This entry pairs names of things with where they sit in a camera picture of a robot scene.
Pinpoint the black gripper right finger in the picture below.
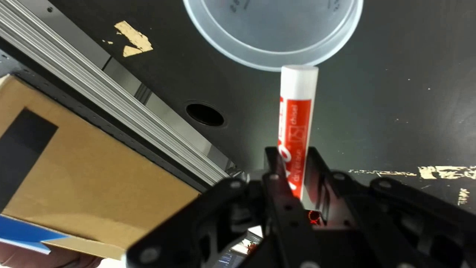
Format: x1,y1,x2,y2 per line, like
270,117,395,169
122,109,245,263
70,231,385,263
306,146,476,268

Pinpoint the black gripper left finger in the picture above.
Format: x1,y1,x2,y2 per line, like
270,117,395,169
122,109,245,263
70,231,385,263
125,145,318,268

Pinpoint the translucent plastic cup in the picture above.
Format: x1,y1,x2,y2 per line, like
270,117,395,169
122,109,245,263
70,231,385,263
181,0,366,75

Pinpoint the brown cardboard box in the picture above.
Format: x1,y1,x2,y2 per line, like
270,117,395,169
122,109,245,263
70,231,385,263
0,73,203,261

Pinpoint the tan tape piece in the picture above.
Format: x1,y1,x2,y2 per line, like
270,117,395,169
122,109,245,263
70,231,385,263
113,20,154,60

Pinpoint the blue sheet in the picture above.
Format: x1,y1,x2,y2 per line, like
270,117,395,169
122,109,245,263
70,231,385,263
0,213,67,257

